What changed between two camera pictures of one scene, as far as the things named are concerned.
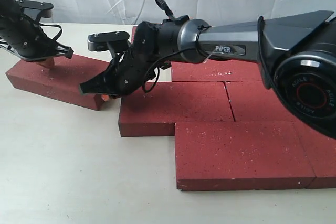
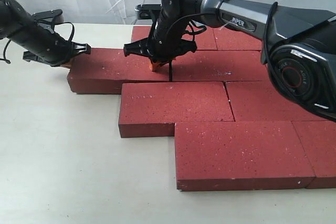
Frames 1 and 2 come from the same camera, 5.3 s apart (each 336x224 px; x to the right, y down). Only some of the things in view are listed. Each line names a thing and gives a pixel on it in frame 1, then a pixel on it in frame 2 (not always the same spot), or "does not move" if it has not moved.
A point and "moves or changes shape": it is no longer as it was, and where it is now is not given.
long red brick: (154, 113) does not move
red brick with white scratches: (239, 70) does not move
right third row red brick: (252, 101) does not move
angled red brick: (62, 81) moves or changes shape
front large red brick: (240, 155) does not move
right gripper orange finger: (105, 97) -> (155, 66)
